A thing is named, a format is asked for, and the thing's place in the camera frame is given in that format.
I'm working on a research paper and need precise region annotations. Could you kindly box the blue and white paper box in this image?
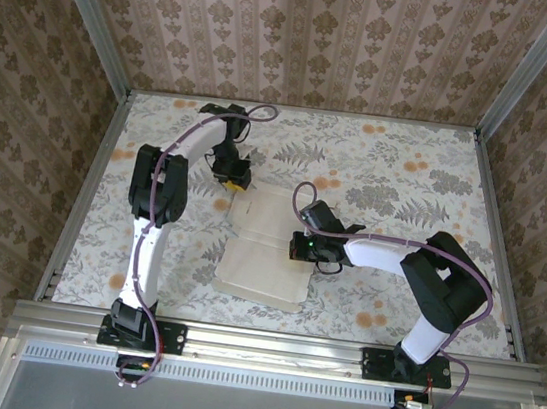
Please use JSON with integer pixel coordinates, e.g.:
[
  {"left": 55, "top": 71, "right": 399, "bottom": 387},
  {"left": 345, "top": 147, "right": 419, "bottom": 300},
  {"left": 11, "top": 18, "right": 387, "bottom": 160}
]
[{"left": 212, "top": 178, "right": 325, "bottom": 316}]

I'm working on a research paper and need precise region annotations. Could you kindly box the floral patterned table cover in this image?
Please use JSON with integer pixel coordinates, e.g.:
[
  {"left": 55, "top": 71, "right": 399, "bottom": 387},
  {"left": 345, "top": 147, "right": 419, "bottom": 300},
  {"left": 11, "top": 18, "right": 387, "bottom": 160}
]
[{"left": 52, "top": 79, "right": 545, "bottom": 363}]

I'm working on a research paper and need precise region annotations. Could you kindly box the small black electronics board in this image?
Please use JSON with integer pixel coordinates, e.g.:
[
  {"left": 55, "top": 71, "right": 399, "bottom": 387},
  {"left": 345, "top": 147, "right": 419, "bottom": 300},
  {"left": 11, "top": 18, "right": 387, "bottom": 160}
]
[
  {"left": 391, "top": 389, "right": 437, "bottom": 409},
  {"left": 115, "top": 354, "right": 158, "bottom": 383}
]

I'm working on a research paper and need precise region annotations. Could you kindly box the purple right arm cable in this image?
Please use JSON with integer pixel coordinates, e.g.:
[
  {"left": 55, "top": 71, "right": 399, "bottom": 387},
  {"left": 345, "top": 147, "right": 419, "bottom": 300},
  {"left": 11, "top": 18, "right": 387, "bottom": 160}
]
[{"left": 265, "top": 180, "right": 508, "bottom": 409}]

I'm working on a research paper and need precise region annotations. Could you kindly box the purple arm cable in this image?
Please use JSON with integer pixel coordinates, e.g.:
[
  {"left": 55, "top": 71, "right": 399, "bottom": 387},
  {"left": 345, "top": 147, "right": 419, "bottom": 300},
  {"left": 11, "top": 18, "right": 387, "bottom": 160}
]
[
  {"left": 113, "top": 89, "right": 281, "bottom": 406},
  {"left": 265, "top": 180, "right": 508, "bottom": 409}
]

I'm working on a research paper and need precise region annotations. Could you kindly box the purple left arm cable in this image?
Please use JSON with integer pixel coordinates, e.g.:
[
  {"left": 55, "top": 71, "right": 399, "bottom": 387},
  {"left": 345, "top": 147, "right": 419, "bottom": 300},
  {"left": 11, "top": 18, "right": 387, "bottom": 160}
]
[{"left": 113, "top": 89, "right": 281, "bottom": 406}]

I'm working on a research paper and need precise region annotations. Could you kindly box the aluminium back rail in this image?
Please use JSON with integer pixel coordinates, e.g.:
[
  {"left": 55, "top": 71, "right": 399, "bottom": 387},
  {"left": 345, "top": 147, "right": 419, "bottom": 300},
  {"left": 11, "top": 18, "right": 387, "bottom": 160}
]
[{"left": 129, "top": 82, "right": 481, "bottom": 138}]

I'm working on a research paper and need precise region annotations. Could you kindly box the aluminium front rail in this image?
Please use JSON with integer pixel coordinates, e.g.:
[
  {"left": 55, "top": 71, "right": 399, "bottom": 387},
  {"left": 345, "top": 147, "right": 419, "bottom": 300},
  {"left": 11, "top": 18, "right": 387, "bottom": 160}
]
[{"left": 8, "top": 297, "right": 547, "bottom": 408}]

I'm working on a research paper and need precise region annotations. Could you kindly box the aluminium side rail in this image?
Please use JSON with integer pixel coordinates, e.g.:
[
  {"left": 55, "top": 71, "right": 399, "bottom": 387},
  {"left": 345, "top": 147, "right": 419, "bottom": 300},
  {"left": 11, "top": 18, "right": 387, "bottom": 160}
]
[
  {"left": 33, "top": 83, "right": 133, "bottom": 309},
  {"left": 448, "top": 135, "right": 547, "bottom": 363}
]

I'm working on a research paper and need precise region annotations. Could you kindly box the slotted grey cable duct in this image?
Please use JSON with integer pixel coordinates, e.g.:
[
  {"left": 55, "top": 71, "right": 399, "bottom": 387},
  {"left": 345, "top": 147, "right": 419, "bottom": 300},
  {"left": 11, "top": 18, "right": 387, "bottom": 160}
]
[{"left": 20, "top": 340, "right": 431, "bottom": 409}]

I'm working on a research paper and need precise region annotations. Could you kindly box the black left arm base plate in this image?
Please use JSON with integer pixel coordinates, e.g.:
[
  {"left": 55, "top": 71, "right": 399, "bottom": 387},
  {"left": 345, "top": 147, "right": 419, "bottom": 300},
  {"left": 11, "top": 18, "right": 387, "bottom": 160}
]
[{"left": 96, "top": 312, "right": 189, "bottom": 357}]

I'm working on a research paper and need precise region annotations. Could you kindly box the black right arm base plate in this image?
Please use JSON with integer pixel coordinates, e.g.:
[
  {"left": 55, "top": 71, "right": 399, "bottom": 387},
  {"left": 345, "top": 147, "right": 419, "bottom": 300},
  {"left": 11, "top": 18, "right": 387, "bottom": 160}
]
[{"left": 360, "top": 346, "right": 455, "bottom": 391}]

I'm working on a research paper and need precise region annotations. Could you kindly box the aluminium frame post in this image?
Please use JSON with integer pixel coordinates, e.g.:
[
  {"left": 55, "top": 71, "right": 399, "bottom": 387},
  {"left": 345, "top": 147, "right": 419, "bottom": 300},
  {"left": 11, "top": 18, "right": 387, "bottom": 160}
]
[
  {"left": 26, "top": 0, "right": 145, "bottom": 101},
  {"left": 476, "top": 0, "right": 547, "bottom": 146}
]

